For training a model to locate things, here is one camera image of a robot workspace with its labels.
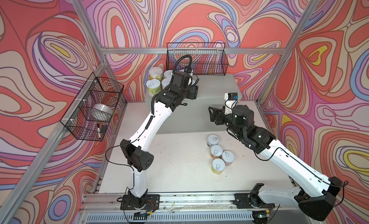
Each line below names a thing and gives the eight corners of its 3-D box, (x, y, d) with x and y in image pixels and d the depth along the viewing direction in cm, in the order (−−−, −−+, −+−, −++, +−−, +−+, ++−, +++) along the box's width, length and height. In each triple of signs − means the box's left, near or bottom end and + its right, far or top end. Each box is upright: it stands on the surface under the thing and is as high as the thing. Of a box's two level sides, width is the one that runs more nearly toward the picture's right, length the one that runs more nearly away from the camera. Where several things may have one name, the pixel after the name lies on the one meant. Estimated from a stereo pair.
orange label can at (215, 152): (210, 160, 89) (211, 157, 85) (209, 148, 94) (210, 144, 90) (222, 160, 89) (224, 157, 85) (220, 148, 94) (221, 144, 90)
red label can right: (222, 166, 87) (224, 162, 82) (220, 154, 92) (222, 150, 87) (233, 166, 87) (236, 162, 82) (230, 154, 92) (233, 150, 87)
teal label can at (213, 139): (207, 147, 93) (208, 144, 90) (206, 137, 98) (207, 134, 95) (218, 147, 93) (219, 144, 90) (217, 137, 98) (218, 134, 95)
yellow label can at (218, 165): (211, 174, 84) (213, 171, 80) (210, 161, 89) (211, 157, 85) (224, 174, 84) (226, 170, 80) (222, 161, 89) (224, 157, 85)
